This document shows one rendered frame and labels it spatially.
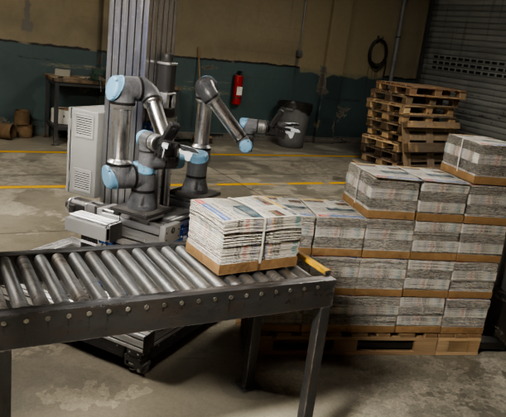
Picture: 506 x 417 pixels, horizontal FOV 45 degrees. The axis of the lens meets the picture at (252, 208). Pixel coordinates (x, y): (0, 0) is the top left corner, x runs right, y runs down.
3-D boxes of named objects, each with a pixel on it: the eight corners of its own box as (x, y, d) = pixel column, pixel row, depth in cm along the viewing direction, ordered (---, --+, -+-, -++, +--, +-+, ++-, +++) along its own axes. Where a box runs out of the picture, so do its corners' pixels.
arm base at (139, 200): (120, 206, 303) (121, 187, 300) (139, 201, 316) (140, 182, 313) (145, 213, 297) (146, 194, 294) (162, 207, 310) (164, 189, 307)
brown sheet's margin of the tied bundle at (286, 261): (259, 242, 277) (260, 233, 276) (296, 266, 254) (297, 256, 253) (229, 246, 268) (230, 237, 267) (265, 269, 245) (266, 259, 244)
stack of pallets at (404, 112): (410, 158, 1076) (424, 83, 1041) (453, 170, 1001) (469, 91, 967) (354, 158, 1003) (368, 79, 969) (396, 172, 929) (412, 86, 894)
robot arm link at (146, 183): (159, 190, 303) (161, 164, 299) (135, 192, 295) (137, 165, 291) (148, 184, 312) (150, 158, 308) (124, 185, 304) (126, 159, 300)
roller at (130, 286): (110, 259, 252) (111, 248, 251) (148, 307, 213) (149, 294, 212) (98, 260, 249) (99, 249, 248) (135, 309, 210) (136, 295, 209)
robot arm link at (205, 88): (205, 73, 327) (258, 146, 337) (207, 72, 337) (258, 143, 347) (188, 86, 329) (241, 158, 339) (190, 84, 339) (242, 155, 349)
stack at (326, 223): (234, 323, 375) (249, 194, 353) (407, 325, 401) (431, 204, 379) (246, 355, 339) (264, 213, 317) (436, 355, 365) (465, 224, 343)
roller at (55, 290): (45, 264, 239) (45, 252, 238) (73, 316, 200) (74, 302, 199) (32, 265, 237) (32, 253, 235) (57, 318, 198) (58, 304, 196)
